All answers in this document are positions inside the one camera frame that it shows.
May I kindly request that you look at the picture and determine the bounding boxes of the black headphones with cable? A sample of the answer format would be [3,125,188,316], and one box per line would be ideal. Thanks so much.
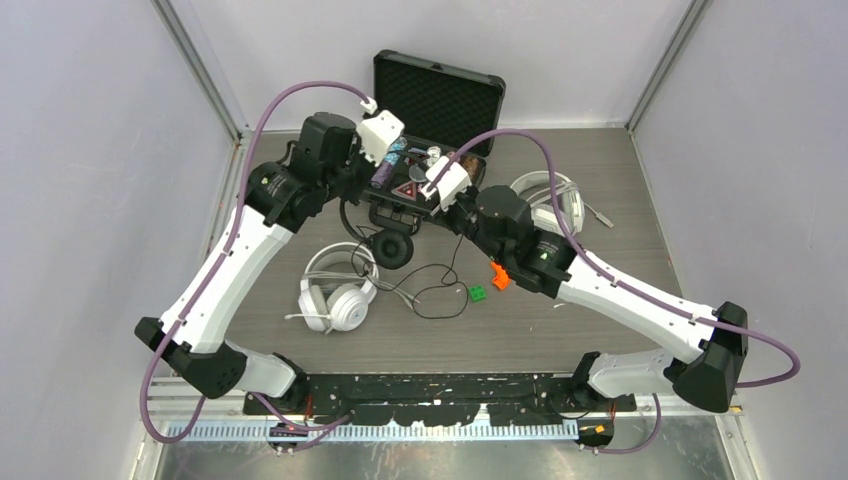
[339,192,470,321]

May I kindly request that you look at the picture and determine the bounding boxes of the white gaming headset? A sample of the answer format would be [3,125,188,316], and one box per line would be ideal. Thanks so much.
[510,170,586,235]

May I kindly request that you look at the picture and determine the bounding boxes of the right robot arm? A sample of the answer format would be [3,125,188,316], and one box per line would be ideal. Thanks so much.
[437,185,748,413]

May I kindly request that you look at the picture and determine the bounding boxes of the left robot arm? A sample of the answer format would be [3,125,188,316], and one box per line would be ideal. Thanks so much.
[134,112,374,414]

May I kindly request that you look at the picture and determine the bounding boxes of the orange toy brick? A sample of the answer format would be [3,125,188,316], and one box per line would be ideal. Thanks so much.
[490,261,512,291]

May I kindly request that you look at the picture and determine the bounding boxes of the green toy brick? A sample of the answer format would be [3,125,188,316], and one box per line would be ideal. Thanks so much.
[468,285,487,303]

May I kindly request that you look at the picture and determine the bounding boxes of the black poker chip case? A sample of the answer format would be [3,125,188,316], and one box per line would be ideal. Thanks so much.
[364,49,506,235]

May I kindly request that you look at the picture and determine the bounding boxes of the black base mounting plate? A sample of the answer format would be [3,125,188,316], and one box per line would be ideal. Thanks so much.
[242,373,636,427]

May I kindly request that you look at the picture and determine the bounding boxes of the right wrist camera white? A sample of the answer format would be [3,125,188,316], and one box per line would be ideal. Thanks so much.
[419,156,472,211]

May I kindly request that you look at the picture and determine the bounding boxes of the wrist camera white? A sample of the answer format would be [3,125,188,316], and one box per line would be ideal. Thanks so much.
[419,156,472,211]
[356,110,405,167]

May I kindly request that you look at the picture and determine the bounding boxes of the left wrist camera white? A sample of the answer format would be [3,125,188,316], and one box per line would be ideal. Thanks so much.
[356,110,405,167]

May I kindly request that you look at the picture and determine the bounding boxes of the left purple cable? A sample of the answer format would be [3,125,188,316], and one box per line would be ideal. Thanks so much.
[137,80,379,455]

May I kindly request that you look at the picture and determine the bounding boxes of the purple cable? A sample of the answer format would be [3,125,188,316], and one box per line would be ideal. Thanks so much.
[137,80,379,455]
[423,128,802,455]

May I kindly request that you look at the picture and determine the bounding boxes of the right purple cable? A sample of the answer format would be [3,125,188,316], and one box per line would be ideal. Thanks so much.
[423,128,802,455]

